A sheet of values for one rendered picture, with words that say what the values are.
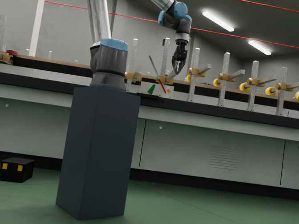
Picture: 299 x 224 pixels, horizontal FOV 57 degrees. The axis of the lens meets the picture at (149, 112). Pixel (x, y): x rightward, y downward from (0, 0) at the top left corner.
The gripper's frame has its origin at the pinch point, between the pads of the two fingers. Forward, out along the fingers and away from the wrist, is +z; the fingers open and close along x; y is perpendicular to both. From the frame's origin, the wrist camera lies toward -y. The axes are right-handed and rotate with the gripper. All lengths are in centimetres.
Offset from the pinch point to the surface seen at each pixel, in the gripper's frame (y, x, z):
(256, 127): -39, 78, 25
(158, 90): -36.8, -5.7, 7.9
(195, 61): -37.5, 20.4, -20.0
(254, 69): -38, 70, -22
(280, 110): -38, 95, 9
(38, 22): -134, -136, -61
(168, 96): -36.8, 2.5, 10.9
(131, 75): -36.8, -28.5, -0.3
